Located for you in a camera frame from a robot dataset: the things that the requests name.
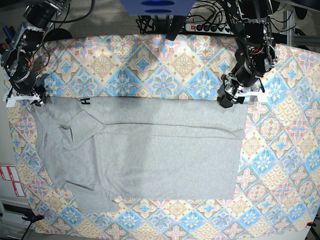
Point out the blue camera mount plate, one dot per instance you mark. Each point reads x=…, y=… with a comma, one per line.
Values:
x=158, y=7

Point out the black power strip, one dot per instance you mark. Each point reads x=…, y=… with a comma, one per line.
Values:
x=222, y=29

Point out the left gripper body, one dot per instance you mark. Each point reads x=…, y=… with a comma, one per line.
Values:
x=231, y=85

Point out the white red labels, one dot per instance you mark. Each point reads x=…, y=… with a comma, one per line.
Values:
x=9, y=174

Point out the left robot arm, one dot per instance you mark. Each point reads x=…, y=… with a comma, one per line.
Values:
x=249, y=21

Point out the patterned tablecloth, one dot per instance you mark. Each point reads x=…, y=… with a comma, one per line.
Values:
x=277, y=188

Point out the grey T-shirt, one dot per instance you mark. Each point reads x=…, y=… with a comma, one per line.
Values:
x=102, y=148

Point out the black round base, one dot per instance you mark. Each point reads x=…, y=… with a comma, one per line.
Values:
x=57, y=34

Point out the red black clamp top left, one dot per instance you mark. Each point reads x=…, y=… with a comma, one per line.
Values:
x=4, y=48

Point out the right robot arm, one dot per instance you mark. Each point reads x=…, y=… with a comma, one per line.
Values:
x=21, y=44

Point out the black clamp bottom left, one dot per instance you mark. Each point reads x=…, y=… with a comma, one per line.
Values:
x=32, y=218

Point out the clamp bottom right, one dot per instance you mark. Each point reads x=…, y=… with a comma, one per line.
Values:
x=311, y=224

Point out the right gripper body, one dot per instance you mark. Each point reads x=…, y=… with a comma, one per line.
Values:
x=11, y=99

